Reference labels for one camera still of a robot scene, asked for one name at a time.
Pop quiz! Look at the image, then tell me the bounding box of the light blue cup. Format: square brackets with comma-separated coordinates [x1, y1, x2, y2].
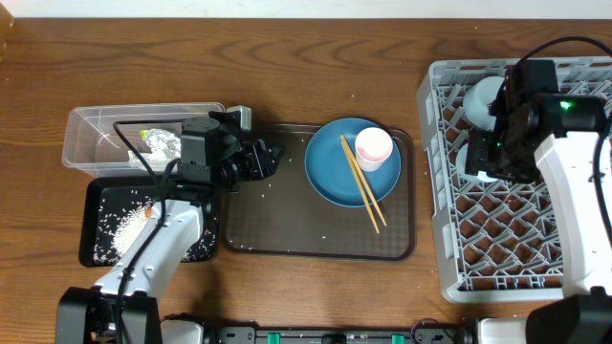
[455, 143, 498, 183]

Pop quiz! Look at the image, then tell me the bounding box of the light blue bowl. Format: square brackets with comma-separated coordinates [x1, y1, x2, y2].
[463, 76, 504, 131]

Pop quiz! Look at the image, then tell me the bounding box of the white tissue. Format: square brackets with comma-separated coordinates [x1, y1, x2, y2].
[128, 150, 180, 172]

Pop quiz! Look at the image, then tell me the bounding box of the foil snack wrapper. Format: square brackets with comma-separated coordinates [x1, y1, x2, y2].
[139, 128, 181, 159]

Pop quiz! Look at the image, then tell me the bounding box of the white rice pile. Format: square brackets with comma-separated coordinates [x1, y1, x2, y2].
[93, 188, 216, 265]

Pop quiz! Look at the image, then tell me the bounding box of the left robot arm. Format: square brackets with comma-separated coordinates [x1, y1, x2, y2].
[55, 107, 284, 343]

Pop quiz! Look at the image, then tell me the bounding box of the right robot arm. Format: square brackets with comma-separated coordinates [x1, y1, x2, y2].
[464, 59, 611, 343]

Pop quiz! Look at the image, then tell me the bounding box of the grey dishwasher rack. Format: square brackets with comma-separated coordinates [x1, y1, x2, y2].
[416, 55, 612, 305]

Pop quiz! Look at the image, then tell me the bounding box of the black waste tray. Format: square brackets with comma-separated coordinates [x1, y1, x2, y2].
[78, 176, 221, 268]

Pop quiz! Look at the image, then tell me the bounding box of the brown serving tray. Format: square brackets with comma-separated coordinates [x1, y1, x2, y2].
[222, 123, 416, 261]

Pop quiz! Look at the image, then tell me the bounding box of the dark blue plate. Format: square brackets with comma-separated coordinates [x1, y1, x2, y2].
[304, 118, 402, 207]

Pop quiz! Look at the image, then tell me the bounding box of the clear plastic bin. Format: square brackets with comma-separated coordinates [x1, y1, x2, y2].
[62, 102, 225, 178]

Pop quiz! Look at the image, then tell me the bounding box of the left wooden chopstick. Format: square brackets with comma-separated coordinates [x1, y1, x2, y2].
[340, 135, 380, 234]

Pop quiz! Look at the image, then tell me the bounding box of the wooden chopstick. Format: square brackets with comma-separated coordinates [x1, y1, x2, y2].
[340, 135, 380, 234]
[352, 152, 387, 226]

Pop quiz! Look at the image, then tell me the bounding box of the right wooden chopstick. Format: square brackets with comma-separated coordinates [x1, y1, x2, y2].
[352, 152, 387, 226]

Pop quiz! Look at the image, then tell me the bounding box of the white pink cup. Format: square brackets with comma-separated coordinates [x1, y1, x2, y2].
[355, 127, 393, 172]

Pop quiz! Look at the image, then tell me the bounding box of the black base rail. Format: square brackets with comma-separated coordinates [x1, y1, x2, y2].
[162, 312, 479, 344]

